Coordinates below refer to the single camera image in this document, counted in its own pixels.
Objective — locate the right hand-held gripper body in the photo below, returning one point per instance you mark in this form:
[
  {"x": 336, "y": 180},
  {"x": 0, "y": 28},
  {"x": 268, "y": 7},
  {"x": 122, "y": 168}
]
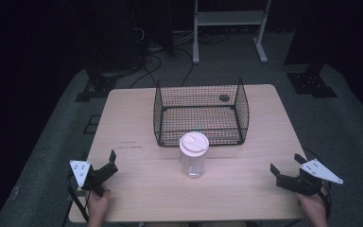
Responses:
[{"x": 312, "y": 176}]

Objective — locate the person's right hand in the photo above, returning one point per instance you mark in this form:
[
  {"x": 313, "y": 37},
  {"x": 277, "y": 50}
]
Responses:
[{"x": 313, "y": 209}]

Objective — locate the white metal stand frame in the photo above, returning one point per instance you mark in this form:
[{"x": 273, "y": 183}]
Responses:
[{"x": 230, "y": 18}]

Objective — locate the black floor stand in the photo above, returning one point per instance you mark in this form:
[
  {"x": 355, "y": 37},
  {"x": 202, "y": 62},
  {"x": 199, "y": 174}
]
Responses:
[
  {"x": 102, "y": 83},
  {"x": 312, "y": 83}
]

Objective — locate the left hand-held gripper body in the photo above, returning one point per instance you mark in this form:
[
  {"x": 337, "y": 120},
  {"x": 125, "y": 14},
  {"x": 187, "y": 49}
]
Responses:
[{"x": 81, "y": 171}]

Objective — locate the clear jar with white lid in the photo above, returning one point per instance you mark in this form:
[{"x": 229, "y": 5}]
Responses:
[{"x": 193, "y": 154}]

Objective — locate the person's left hand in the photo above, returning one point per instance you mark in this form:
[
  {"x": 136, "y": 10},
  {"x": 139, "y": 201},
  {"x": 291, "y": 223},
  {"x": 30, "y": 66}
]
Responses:
[{"x": 97, "y": 205}]

